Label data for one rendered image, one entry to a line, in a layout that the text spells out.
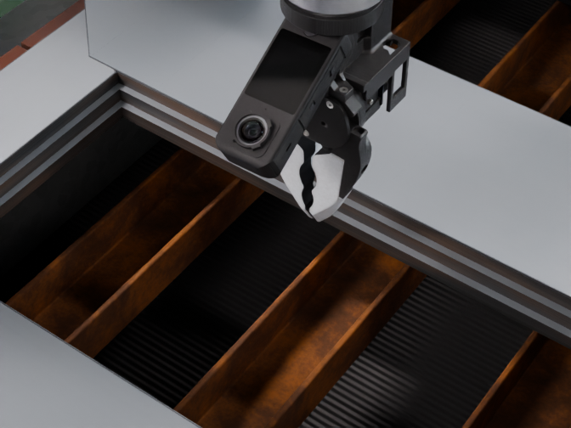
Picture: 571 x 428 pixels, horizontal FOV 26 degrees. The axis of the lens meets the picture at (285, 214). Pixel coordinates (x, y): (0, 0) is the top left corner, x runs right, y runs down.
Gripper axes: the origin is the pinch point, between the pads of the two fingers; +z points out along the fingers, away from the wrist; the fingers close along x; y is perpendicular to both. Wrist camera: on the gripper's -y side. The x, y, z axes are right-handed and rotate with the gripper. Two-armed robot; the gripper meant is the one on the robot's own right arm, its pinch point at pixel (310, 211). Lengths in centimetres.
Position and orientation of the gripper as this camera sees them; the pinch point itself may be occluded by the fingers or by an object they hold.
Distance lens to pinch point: 96.2
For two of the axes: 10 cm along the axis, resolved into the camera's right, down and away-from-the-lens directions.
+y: 5.9, -5.9, 5.6
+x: -8.1, -4.2, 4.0
